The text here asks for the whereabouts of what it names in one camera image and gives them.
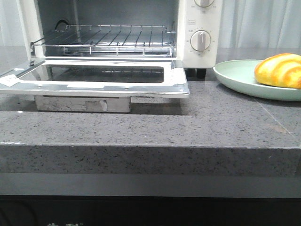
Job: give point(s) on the light green plate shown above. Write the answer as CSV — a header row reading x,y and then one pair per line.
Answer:
x,y
238,75

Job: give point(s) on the oven door handle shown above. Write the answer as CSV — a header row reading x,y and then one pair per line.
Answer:
x,y
83,104

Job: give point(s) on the yellow croissant bread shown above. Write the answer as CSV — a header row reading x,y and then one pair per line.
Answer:
x,y
282,70

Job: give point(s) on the glass oven door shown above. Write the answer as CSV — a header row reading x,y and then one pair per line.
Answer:
x,y
87,77

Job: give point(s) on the metal wire oven rack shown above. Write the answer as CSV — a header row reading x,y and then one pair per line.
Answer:
x,y
107,41

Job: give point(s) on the lower timer knob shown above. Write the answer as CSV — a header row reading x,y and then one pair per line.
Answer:
x,y
200,40

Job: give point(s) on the white Toshiba toaster oven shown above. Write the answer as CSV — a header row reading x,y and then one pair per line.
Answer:
x,y
185,17

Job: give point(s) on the upper temperature knob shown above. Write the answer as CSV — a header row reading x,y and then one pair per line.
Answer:
x,y
204,3

